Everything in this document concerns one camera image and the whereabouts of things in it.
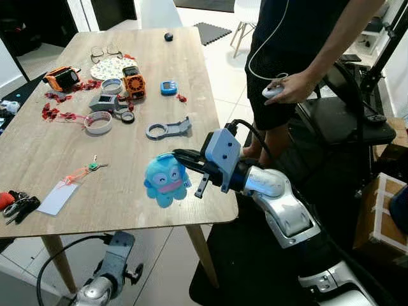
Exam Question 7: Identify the flat orange black device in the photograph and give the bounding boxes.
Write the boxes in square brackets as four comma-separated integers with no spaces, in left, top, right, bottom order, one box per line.
[43,66,82,94]

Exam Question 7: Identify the small white tape roll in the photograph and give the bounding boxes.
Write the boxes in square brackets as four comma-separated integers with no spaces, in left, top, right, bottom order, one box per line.
[101,78,124,96]

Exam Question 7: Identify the small blue timer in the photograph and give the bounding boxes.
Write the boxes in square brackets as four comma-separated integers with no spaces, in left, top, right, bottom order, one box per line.
[159,80,179,96]

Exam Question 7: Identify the white low shelf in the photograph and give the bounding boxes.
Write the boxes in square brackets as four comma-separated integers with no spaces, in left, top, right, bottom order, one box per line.
[357,13,408,64]

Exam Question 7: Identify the grey block device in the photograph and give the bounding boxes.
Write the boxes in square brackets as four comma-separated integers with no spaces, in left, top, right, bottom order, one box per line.
[89,94,128,114]

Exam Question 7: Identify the dark blue rounded object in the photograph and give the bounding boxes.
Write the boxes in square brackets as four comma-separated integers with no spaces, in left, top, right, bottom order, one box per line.
[389,186,408,235]

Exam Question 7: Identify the person in black clothes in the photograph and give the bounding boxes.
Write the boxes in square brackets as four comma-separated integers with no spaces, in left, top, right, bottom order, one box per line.
[241,0,353,168]

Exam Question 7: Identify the thin pink red strip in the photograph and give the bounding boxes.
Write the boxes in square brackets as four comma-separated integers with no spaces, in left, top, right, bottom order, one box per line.
[59,112,90,126]

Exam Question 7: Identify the black metal stand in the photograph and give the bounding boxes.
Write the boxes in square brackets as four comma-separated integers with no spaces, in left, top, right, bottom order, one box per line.
[360,0,408,96]

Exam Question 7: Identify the thin frame eyeglasses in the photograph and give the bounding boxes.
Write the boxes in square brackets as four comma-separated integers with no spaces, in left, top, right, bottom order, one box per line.
[89,43,124,64]

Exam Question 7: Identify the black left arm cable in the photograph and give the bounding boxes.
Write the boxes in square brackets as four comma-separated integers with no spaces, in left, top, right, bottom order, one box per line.
[35,235,110,303]

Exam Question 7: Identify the person's bare hand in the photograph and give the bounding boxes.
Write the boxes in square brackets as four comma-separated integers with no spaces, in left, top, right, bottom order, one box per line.
[273,69,319,106]

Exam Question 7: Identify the white handheld controller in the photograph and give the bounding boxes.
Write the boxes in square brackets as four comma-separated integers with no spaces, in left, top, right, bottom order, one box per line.
[262,83,286,100]

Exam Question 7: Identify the thin white controller cable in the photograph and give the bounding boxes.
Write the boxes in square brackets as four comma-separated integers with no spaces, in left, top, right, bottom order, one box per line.
[247,0,291,82]

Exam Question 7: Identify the clear card holder orange lanyard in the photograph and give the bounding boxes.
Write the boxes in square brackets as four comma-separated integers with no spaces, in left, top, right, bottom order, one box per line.
[37,155,109,216]

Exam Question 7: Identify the teal plush toy keychain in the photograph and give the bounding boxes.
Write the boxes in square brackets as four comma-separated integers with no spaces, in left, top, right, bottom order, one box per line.
[143,152,192,209]

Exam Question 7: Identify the small black ring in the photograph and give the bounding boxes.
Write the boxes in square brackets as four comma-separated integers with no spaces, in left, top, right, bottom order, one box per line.
[118,108,136,124]

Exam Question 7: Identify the orange black cube fan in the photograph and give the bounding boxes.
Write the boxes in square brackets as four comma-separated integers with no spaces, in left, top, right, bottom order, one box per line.
[121,66,147,101]

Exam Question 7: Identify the large white tape roll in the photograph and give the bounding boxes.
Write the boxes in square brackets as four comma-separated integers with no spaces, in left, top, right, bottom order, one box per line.
[84,111,114,135]

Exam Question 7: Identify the black office chair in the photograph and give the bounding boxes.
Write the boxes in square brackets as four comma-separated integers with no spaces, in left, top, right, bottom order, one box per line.
[295,56,397,149]

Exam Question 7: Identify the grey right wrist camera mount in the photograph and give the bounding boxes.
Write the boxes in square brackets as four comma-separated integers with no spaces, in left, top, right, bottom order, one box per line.
[204,127,243,193]

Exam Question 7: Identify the key bunch with red fob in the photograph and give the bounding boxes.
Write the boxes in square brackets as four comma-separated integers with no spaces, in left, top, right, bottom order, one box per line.
[0,189,41,225]

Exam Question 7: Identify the dark blue floor carpet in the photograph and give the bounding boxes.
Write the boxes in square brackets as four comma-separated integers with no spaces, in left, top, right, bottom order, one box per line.
[0,71,50,138]

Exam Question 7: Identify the wooden dining table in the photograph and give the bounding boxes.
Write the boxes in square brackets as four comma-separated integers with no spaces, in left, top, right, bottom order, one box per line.
[0,27,240,295]

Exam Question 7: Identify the patterned round plate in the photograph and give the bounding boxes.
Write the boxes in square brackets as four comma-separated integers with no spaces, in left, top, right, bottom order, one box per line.
[89,57,138,81]

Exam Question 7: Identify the mixed floor clutter pile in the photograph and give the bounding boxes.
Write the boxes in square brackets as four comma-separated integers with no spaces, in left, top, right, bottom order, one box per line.
[0,99,20,131]

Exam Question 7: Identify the small black bag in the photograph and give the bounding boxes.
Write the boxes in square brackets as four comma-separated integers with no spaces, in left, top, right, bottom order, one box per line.
[367,16,390,33]

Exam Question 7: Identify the cardboard box with white tape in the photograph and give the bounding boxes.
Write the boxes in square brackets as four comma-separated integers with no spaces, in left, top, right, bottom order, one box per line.
[353,171,408,257]

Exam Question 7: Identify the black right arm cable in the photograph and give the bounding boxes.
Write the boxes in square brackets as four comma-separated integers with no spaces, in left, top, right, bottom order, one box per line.
[228,119,276,168]

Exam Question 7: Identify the black foam floor mat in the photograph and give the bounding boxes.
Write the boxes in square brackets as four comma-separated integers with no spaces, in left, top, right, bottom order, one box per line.
[193,22,234,47]

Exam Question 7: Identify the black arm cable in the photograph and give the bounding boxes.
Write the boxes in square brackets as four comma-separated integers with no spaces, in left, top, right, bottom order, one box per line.
[35,235,110,303]
[228,119,276,168]

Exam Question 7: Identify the grey ring bracket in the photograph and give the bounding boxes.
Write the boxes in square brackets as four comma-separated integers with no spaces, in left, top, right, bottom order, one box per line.
[145,117,193,141]

